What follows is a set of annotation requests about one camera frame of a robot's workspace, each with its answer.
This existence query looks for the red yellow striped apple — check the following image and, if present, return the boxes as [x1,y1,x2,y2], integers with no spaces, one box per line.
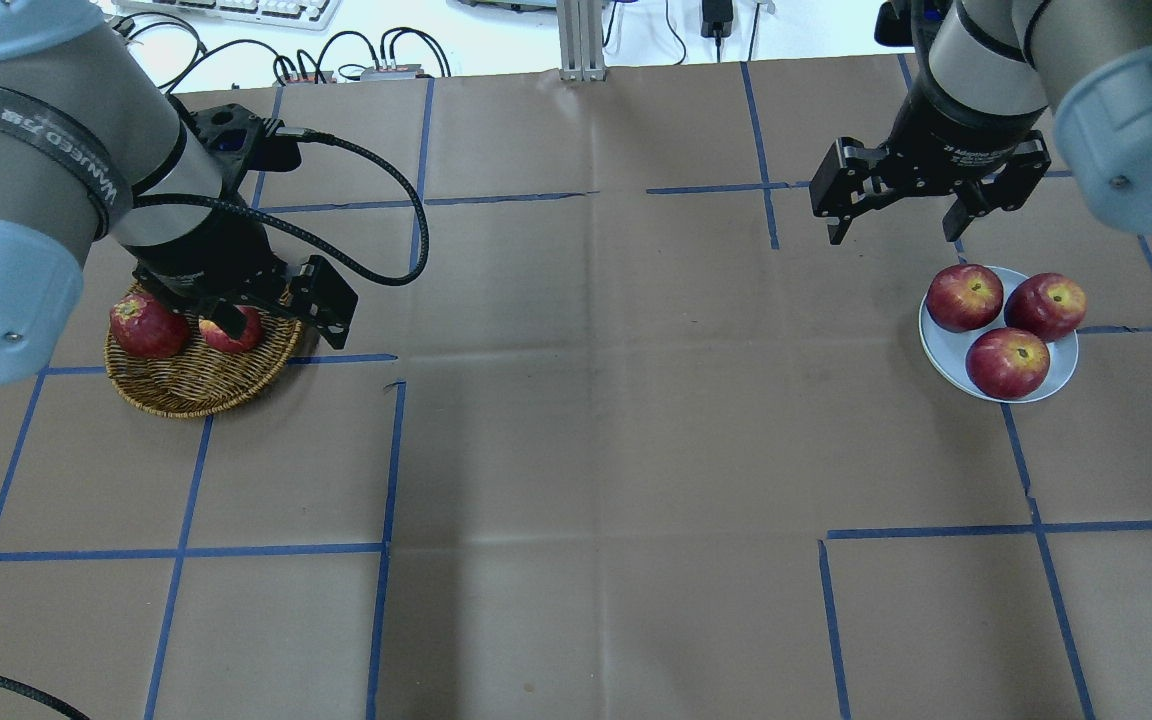
[198,306,265,354]

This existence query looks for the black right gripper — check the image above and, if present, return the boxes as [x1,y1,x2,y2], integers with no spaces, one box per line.
[809,131,1052,247]

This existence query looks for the black power adapter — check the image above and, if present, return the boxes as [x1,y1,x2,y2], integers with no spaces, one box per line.
[700,0,735,41]

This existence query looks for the red apple on plate front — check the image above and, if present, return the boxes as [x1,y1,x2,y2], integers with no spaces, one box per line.
[965,327,1051,401]

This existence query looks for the red apple in basket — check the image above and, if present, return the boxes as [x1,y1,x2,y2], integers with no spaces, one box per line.
[109,291,189,359]

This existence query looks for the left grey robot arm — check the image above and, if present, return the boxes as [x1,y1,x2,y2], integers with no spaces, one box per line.
[0,1,357,384]

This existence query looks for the red apple on plate left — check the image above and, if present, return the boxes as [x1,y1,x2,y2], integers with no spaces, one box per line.
[923,264,1006,333]

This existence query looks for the red apple on plate right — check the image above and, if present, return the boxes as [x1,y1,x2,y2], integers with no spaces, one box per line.
[1005,272,1087,343]

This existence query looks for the woven wicker basket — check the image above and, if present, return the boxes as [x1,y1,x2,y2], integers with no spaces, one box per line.
[104,306,303,418]

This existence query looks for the red apple on plate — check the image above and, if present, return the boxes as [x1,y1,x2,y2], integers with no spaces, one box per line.
[923,264,1006,333]
[1005,272,1087,343]
[965,327,1051,401]

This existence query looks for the light blue plate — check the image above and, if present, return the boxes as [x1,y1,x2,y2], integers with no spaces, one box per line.
[919,266,1079,404]

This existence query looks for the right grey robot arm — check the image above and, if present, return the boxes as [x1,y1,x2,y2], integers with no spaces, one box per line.
[809,1,1152,245]

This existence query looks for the white keyboard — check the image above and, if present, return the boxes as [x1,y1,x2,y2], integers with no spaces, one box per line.
[111,1,343,31]

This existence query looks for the aluminium frame post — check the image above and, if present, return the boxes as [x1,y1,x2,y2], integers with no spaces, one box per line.
[556,0,607,82]

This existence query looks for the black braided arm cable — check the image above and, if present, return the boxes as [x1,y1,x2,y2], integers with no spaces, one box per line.
[131,128,431,289]

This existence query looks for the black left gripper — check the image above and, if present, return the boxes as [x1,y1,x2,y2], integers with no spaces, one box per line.
[132,232,358,350]

